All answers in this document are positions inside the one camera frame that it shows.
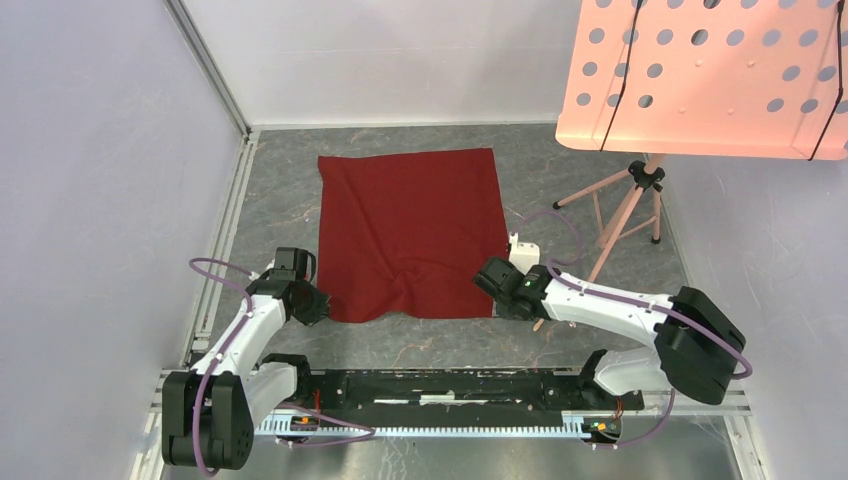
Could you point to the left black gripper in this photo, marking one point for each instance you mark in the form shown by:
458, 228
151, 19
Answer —
318, 311

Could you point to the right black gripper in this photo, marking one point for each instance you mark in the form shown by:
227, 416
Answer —
501, 308

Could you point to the dark red cloth napkin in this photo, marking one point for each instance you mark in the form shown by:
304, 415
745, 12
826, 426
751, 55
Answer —
406, 233

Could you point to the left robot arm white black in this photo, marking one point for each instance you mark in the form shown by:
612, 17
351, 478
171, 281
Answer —
211, 410

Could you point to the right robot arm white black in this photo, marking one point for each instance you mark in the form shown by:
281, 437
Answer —
685, 342

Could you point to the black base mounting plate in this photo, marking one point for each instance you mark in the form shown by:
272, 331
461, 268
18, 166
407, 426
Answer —
517, 397

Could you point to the pink tripod stand legs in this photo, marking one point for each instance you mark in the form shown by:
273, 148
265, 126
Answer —
646, 176

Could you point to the pink perforated stand tray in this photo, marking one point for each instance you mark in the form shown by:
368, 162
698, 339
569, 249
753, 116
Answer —
717, 78

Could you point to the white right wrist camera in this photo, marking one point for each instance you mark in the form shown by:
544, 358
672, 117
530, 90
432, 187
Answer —
523, 255

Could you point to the white slotted cable duct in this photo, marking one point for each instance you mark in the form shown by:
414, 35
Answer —
284, 424

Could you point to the aluminium frame rail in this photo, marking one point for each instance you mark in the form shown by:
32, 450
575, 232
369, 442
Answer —
203, 55

